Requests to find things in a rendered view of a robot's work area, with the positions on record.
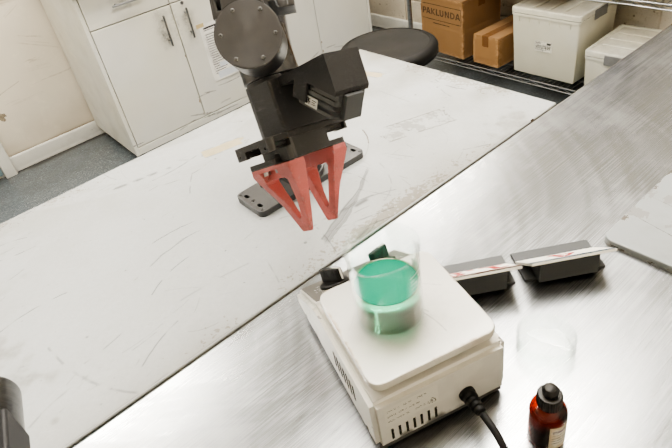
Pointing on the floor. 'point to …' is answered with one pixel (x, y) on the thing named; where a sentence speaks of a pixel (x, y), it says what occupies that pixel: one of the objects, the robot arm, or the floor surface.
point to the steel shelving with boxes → (537, 5)
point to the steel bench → (528, 299)
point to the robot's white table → (210, 243)
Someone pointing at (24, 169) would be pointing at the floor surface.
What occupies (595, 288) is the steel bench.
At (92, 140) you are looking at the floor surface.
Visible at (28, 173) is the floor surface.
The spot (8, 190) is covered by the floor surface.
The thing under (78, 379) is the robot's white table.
